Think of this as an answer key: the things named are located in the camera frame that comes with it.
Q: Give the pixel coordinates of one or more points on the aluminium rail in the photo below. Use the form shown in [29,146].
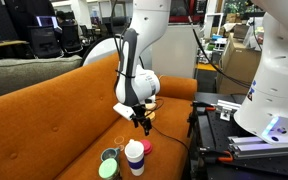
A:
[254,147]

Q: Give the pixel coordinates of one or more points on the small clear glass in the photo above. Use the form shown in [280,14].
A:
[119,142]

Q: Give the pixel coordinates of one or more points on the orange-handled clamp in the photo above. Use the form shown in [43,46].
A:
[221,156]

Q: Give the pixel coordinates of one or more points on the jar with pale green lid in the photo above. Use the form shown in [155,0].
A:
[109,170]

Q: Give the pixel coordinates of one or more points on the blue-white cup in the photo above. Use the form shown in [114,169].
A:
[134,152]

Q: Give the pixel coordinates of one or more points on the black optical breadboard table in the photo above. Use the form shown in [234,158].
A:
[225,150]

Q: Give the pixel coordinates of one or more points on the grey sofa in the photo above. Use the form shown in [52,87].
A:
[16,74]

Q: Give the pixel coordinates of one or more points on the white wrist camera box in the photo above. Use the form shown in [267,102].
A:
[125,111]

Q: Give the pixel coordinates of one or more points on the small teal mug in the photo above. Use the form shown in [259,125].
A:
[110,153]

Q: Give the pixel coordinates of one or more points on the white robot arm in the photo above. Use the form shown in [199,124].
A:
[134,83]

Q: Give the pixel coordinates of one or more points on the wooden round coaster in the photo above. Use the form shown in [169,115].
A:
[150,115]

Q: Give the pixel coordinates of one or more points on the white round table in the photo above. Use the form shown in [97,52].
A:
[101,48]

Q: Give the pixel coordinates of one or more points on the pink round lid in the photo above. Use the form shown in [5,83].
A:
[147,146]

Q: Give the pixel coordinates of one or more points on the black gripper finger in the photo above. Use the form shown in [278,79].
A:
[135,121]
[146,124]

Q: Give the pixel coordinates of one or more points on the cardboard boxes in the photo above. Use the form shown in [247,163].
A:
[238,62]

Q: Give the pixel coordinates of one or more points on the orange fabric sofa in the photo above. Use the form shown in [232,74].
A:
[58,129]

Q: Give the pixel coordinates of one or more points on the computer monitor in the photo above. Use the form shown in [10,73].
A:
[47,21]

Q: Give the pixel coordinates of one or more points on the black office chair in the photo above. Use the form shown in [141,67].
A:
[43,42]

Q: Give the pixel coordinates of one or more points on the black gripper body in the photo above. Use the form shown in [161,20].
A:
[139,112]

